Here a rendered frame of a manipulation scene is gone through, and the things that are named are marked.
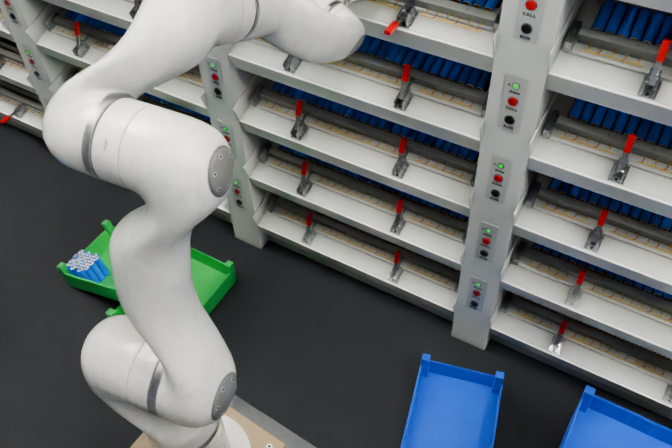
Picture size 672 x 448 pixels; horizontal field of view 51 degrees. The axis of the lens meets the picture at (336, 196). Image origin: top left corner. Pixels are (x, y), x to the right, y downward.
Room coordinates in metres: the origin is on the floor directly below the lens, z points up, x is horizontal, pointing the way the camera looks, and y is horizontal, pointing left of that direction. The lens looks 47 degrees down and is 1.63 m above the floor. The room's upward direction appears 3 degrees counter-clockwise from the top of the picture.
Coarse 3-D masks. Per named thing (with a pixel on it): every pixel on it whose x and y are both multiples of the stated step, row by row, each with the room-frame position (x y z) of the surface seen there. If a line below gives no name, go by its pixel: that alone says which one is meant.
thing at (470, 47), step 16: (368, 16) 1.15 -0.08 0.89; (384, 16) 1.14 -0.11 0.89; (432, 16) 1.12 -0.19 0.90; (368, 32) 1.15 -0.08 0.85; (400, 32) 1.10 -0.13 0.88; (416, 32) 1.09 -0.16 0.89; (432, 32) 1.08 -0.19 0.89; (448, 32) 1.08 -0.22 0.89; (464, 32) 1.07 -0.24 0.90; (480, 32) 1.06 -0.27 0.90; (496, 32) 1.00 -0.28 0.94; (416, 48) 1.10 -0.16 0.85; (432, 48) 1.07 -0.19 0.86; (448, 48) 1.05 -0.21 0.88; (464, 48) 1.04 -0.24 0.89; (480, 48) 1.03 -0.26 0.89; (480, 64) 1.03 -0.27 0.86
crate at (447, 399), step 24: (432, 384) 0.86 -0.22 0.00; (456, 384) 0.86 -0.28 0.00; (480, 384) 0.86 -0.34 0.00; (432, 408) 0.80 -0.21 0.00; (456, 408) 0.80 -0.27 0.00; (480, 408) 0.79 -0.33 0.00; (408, 432) 0.74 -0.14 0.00; (432, 432) 0.74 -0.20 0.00; (456, 432) 0.74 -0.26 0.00; (480, 432) 0.73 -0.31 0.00
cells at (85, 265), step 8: (80, 256) 1.28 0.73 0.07; (88, 256) 1.26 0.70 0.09; (96, 256) 1.26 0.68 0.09; (72, 264) 1.25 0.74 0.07; (80, 264) 1.24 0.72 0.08; (88, 264) 1.23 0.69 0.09; (96, 264) 1.24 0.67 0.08; (104, 264) 1.26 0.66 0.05; (72, 272) 1.24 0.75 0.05; (80, 272) 1.21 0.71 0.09; (88, 272) 1.21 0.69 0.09; (96, 272) 1.22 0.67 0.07; (104, 272) 1.23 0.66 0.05; (96, 280) 1.20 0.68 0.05
